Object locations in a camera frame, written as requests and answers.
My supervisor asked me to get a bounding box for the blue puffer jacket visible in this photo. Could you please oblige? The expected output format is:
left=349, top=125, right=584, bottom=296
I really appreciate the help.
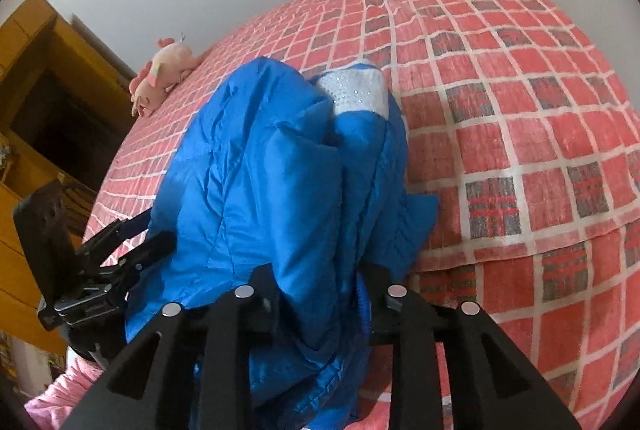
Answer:
left=125, top=57, right=438, bottom=429

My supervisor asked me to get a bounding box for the pink fabric sleeve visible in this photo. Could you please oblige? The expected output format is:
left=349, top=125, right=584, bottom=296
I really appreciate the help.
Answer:
left=24, top=348, right=103, bottom=430

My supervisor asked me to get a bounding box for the pink plush toy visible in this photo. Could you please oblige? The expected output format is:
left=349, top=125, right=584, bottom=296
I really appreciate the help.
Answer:
left=129, top=37, right=209, bottom=117

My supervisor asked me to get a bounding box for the wooden wardrobe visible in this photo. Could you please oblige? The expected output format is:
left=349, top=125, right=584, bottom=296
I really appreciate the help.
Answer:
left=1, top=0, right=134, bottom=355

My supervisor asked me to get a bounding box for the black camera box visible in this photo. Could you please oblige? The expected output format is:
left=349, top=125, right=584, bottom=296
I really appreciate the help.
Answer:
left=13, top=180, right=80, bottom=306

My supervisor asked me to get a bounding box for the red plaid bed cover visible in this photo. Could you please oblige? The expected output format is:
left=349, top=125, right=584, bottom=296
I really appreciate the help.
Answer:
left=87, top=0, right=639, bottom=429

